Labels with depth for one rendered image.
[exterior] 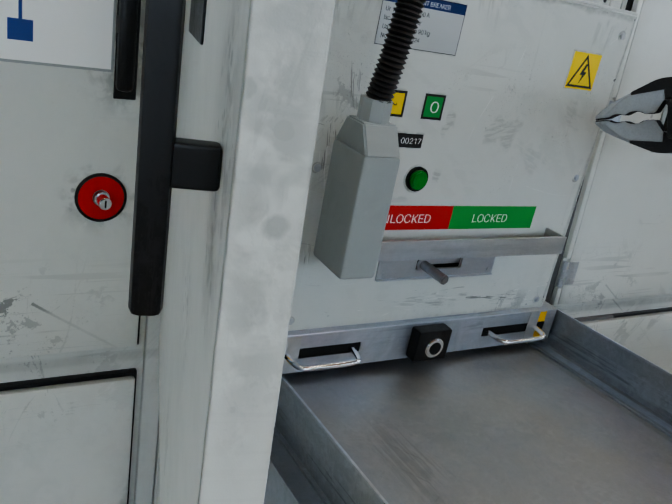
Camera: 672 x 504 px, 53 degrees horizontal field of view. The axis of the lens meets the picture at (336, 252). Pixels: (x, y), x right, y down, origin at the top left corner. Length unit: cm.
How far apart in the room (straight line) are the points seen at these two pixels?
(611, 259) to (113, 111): 99
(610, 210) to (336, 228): 74
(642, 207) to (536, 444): 66
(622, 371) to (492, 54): 52
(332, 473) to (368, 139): 34
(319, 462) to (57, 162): 45
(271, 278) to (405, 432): 61
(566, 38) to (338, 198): 42
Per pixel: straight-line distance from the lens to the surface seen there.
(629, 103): 94
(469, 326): 106
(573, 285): 138
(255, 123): 25
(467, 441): 88
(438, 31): 85
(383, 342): 97
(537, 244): 103
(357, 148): 72
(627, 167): 137
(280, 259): 27
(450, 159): 92
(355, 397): 92
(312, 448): 75
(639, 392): 111
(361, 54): 80
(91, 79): 82
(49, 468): 102
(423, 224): 93
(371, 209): 73
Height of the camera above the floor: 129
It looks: 19 degrees down
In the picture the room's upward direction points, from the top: 9 degrees clockwise
